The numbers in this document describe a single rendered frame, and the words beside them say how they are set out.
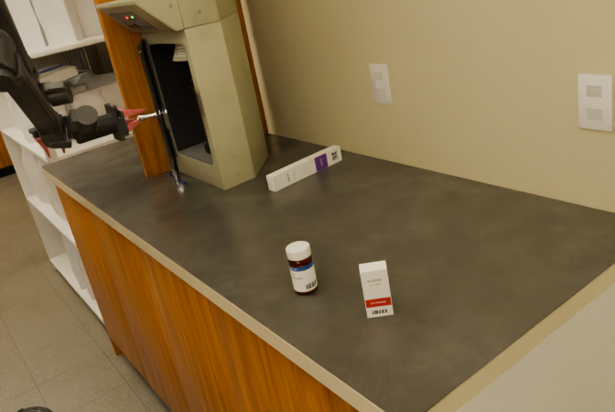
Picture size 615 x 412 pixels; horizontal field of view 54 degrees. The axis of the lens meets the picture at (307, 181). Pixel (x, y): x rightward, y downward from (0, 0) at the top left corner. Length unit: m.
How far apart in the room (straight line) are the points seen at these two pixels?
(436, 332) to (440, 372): 0.10
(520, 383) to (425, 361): 0.17
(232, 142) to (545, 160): 0.86
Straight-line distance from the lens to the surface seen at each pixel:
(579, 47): 1.33
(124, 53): 2.01
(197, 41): 1.70
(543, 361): 1.09
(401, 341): 1.01
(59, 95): 1.99
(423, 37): 1.58
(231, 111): 1.75
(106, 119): 1.74
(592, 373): 1.25
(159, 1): 1.66
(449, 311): 1.06
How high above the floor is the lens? 1.54
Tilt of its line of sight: 21 degrees down
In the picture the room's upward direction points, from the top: 11 degrees counter-clockwise
